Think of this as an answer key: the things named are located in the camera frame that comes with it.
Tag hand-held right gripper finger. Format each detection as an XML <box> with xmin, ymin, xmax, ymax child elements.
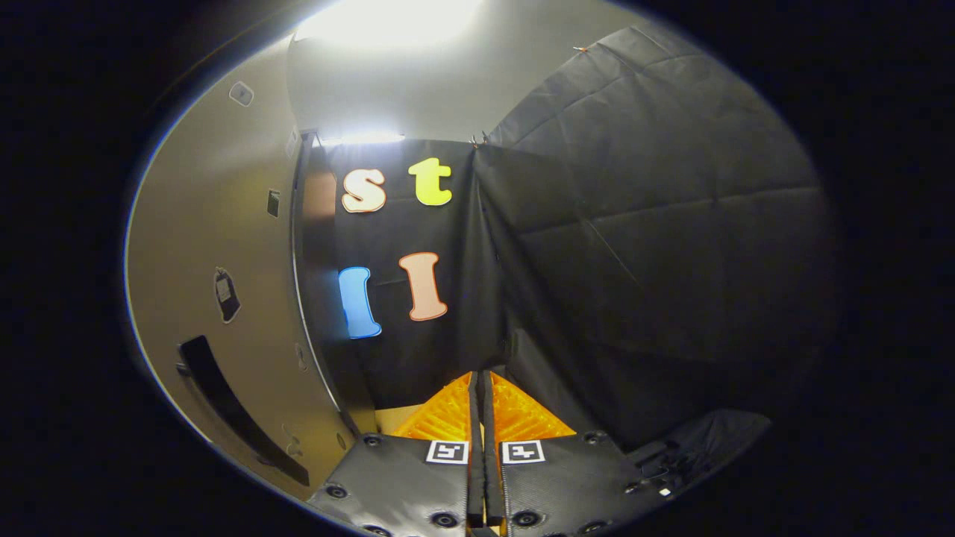
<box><xmin>483</xmin><ymin>371</ymin><xmax>672</xmax><ymax>537</ymax></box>
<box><xmin>306</xmin><ymin>371</ymin><xmax>484</xmax><ymax>537</ymax></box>

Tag black door handle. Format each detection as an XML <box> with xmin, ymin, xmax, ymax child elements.
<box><xmin>177</xmin><ymin>336</ymin><xmax>310</xmax><ymax>487</ymax></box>

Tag dark grey cabinet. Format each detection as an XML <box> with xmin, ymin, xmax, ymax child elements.
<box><xmin>291</xmin><ymin>131</ymin><xmax>378</xmax><ymax>435</ymax></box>

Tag beige cabinet door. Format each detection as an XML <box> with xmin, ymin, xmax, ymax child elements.
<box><xmin>125</xmin><ymin>37</ymin><xmax>360</xmax><ymax>502</ymax></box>

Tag black backdrop cloth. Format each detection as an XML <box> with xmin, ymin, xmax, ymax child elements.
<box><xmin>298</xmin><ymin>26</ymin><xmax>840</xmax><ymax>452</ymax></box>

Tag small ceiling light panel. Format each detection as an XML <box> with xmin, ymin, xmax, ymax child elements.
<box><xmin>321</xmin><ymin>132</ymin><xmax>407</xmax><ymax>147</ymax></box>

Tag large ceiling light panel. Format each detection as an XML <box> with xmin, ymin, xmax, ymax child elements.
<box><xmin>295</xmin><ymin>0</ymin><xmax>486</xmax><ymax>49</ymax></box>

